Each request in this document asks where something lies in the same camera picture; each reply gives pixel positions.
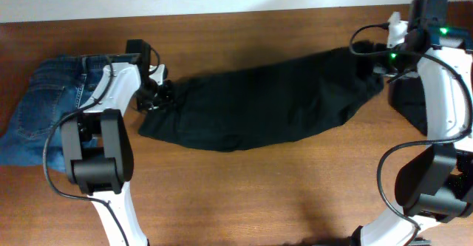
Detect black trousers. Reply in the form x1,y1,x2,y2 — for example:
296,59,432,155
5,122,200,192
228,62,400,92
138,47,384,152

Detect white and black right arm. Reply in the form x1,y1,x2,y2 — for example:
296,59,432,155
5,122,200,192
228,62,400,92
350,0,472,245

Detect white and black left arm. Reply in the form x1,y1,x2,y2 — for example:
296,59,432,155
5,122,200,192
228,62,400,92
42,39,173,245

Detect black garment with red label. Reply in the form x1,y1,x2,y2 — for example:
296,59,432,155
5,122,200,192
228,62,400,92
388,78,428,136

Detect folded blue denim jeans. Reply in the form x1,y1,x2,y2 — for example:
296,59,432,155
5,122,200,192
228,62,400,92
1,55,108,166

